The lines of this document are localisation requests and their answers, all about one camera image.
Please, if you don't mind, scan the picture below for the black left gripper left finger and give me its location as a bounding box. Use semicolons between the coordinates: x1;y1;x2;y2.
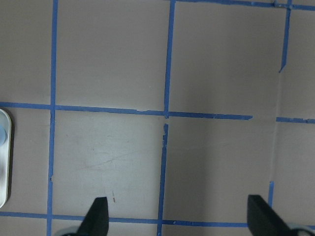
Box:
77;197;109;236

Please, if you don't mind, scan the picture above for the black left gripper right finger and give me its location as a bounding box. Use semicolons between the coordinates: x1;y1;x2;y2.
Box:
247;195;291;236

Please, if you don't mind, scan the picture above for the beige serving tray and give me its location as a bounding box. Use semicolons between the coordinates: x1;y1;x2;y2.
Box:
0;109;12;207

